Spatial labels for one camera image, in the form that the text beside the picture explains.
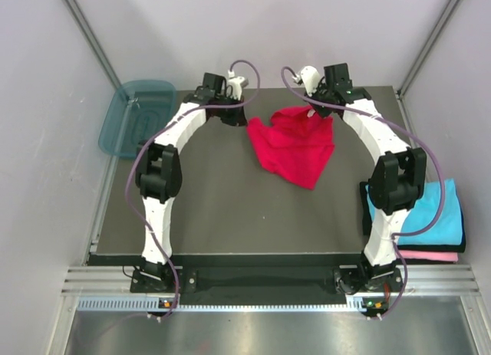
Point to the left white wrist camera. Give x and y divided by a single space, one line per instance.
235 85

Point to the folded light blue t shirt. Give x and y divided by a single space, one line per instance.
379 225

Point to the blue plastic bin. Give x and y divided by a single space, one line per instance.
137 111

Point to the folded pink t shirt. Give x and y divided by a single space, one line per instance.
441 256

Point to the aluminium frame rail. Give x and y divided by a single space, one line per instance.
423 280

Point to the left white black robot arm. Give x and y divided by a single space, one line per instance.
159 176

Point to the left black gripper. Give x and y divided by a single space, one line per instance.
236 118

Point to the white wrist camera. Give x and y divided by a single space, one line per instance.
235 85
309 77

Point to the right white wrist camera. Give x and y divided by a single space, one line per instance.
309 77

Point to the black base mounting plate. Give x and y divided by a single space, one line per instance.
262 281

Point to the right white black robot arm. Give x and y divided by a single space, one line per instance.
397 180

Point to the red t shirt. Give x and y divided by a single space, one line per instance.
296 145

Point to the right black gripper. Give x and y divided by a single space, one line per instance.
323 113

